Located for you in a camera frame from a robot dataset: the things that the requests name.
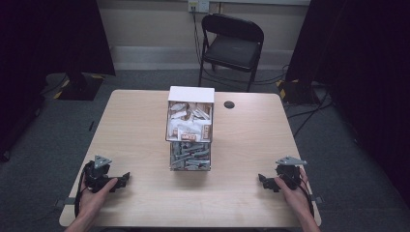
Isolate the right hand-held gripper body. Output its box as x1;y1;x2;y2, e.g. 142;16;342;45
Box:
275;156;308;191

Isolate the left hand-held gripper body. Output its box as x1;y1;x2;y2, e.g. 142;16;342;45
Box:
84;155;113;193

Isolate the person's left hand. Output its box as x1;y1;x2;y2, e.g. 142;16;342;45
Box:
75;177;119;221

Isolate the person's right hand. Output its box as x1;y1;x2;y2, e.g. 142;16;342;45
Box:
274;166;313;218

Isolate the pile of grey packets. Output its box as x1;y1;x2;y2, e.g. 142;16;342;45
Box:
170;142;211;170

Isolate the black stand base yellow tape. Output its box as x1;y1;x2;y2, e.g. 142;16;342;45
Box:
276;78;323;106
52;72;105;102

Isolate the pile of white brown packets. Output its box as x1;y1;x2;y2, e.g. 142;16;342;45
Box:
167;101;213;143

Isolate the clear two-compartment box white lid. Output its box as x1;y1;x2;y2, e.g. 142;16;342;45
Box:
164;85;216;172

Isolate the black curtain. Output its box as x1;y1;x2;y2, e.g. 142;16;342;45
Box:
284;0;410;209
0;0;117;162

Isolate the black folding chair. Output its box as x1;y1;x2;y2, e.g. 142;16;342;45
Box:
197;13;265;93

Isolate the right hand-held gripper black cable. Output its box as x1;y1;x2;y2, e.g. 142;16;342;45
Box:
283;173;315;218

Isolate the hand-held gripper black cable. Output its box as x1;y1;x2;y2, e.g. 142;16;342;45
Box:
283;173;315;218
73;161;95;218

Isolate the left hand-held gripper black cable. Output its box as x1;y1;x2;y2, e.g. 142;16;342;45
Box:
73;161;95;218

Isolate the black floor cable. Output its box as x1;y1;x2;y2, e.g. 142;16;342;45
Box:
284;91;335;138

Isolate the white wall socket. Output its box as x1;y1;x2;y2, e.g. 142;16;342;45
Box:
188;0;211;15

